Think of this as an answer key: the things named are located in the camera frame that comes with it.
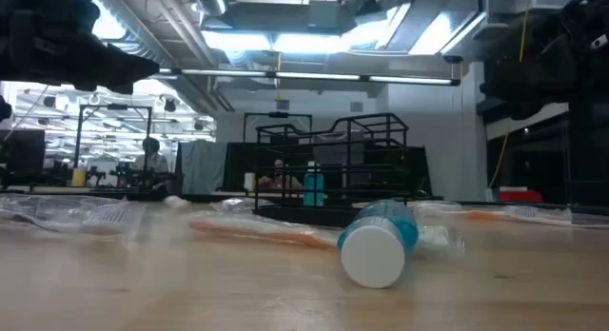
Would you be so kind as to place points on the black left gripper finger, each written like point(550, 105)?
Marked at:
point(131, 67)
point(119, 88)

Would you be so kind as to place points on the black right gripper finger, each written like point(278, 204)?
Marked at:
point(511, 76)
point(523, 111)

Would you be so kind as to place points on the purple toothbrush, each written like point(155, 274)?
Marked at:
point(590, 220)
point(71, 212)

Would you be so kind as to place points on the teal mouthwash bottle white cap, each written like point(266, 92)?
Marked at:
point(373, 257)
point(314, 188)

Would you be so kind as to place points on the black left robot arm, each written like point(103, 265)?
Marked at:
point(4, 110)

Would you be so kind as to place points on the black background robot arm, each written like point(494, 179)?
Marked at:
point(126, 174)

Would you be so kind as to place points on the person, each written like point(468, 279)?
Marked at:
point(150, 155)
point(278, 176)

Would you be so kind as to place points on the red box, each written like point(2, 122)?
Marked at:
point(521, 197)

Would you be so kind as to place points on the yellow container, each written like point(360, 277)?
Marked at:
point(79, 177)

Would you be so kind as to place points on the grey cloth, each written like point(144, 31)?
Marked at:
point(202, 164)

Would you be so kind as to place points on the black monitor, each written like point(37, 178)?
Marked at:
point(24, 152)

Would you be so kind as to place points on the black partition panel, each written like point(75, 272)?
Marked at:
point(421, 169)

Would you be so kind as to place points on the white cup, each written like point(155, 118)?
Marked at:
point(249, 181)

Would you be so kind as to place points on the long ceiling light strip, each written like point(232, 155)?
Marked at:
point(314, 76)

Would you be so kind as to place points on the black metal station frame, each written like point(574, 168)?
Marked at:
point(114, 106)
point(278, 114)

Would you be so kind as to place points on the silver round air duct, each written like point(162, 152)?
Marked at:
point(211, 0)

